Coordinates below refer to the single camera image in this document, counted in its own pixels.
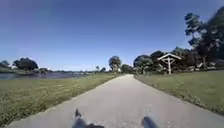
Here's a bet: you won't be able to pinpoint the palm tree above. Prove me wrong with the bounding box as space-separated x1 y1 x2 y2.
108 55 123 74

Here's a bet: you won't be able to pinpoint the grey concrete path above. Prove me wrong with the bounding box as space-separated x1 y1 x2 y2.
6 73 224 128

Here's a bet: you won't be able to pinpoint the lake water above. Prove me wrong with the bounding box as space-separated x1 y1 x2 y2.
0 72 88 80

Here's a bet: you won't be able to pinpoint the robot's own part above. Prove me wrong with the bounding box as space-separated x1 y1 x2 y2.
141 116 158 128
72 117 88 128

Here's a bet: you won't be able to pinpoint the grass lawn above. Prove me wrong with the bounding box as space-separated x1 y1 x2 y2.
134 69 224 116

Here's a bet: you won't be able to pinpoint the trees across lake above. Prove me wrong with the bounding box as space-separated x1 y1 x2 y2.
0 57 54 75

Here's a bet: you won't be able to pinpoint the wide grass field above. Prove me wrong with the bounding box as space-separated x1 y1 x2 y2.
0 72 123 128

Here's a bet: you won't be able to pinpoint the row of dark trees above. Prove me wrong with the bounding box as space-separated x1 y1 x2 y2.
133 4 224 75

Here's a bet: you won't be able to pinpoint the wooden roofed sign post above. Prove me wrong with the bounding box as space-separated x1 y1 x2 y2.
156 52 183 75

